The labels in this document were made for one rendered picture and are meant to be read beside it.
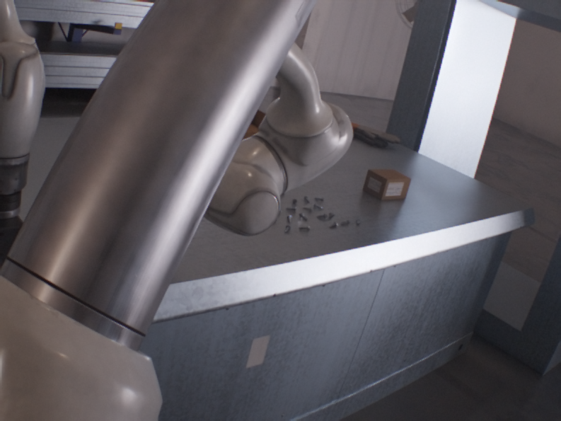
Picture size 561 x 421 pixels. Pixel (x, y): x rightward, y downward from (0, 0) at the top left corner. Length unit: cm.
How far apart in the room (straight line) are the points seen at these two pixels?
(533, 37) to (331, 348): 995
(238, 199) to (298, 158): 13
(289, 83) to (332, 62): 715
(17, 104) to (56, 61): 400
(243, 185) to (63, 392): 61
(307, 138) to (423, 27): 193
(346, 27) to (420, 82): 533
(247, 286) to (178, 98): 80
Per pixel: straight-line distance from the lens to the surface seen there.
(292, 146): 94
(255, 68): 38
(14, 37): 99
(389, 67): 889
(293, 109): 93
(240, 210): 86
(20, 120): 85
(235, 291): 111
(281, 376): 150
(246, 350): 134
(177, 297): 104
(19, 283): 34
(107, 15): 494
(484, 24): 304
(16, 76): 83
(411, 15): 579
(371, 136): 241
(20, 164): 88
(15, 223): 90
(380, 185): 174
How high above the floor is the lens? 114
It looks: 18 degrees down
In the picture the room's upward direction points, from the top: 14 degrees clockwise
